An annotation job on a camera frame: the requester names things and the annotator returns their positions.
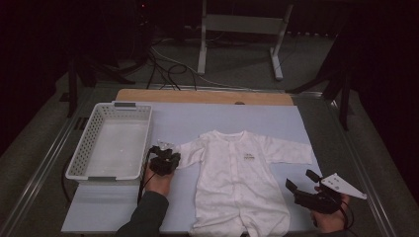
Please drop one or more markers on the white perforated plastic basket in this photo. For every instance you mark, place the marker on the white perforated plastic basket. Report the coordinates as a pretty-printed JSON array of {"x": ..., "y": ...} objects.
[{"x": 115, "y": 148}]

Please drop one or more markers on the dark equipment rack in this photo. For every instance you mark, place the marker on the dark equipment rack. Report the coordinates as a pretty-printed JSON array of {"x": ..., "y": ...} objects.
[{"x": 143, "y": 19}]

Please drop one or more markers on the person's right hand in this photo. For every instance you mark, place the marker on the person's right hand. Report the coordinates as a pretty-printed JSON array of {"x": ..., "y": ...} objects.
[{"x": 329, "y": 222}]

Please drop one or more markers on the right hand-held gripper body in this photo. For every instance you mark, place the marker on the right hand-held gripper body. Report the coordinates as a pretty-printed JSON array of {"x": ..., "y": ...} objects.
[{"x": 316, "y": 202}]

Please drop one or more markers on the person's left hand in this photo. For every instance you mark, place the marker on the person's left hand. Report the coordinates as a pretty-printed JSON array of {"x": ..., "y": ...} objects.
[{"x": 158, "y": 184}]

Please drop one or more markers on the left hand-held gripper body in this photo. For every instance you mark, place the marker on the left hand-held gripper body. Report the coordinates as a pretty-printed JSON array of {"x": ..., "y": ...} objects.
[{"x": 161, "y": 163}]

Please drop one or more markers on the metal rail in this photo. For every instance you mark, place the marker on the metal rail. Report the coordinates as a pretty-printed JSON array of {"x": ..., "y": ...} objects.
[
  {"x": 42, "y": 171},
  {"x": 362, "y": 174}
]

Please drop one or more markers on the white metal stand frame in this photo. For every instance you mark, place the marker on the white metal stand frame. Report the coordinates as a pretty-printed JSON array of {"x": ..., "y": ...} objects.
[{"x": 243, "y": 24}]

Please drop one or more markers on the black stand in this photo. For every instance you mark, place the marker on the black stand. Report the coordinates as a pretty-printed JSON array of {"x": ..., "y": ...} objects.
[
  {"x": 72, "y": 92},
  {"x": 344, "y": 105}
]

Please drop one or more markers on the white baby romper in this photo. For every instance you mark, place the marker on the white baby romper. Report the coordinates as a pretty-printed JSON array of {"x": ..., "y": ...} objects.
[{"x": 234, "y": 184}]

